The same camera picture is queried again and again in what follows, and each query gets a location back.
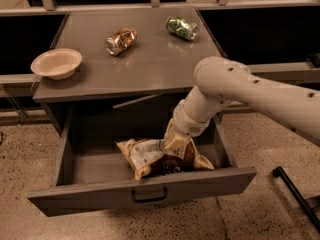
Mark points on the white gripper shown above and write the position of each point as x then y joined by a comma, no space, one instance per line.
184,125

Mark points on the brown chip bag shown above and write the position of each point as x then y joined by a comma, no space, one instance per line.
150,157

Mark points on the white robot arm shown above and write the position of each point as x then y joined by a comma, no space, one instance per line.
218,82

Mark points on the grey open top drawer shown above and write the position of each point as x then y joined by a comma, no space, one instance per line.
92,174

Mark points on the grey metal cabinet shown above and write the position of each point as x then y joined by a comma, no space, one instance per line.
157,62

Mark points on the green soda can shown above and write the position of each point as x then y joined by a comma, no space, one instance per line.
182,28

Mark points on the black chair leg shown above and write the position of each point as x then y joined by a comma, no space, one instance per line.
310,206

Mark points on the brown soda can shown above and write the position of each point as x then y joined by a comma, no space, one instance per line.
120,41

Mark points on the white paper bowl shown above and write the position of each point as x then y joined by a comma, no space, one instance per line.
57,64

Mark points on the black drawer handle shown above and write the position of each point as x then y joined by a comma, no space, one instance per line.
149,196

